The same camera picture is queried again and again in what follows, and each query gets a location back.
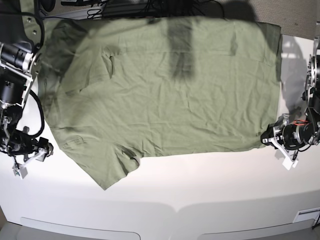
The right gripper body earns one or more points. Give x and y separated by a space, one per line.
42 143

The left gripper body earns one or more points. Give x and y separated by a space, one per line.
275 130

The green T-shirt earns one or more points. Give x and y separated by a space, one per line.
115 91

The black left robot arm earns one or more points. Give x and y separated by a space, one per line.
292 135

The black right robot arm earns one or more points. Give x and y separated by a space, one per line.
21 38

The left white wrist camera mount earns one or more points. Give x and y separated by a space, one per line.
290 160

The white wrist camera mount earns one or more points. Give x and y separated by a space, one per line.
20 170
290 160

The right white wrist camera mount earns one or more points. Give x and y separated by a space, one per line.
20 170

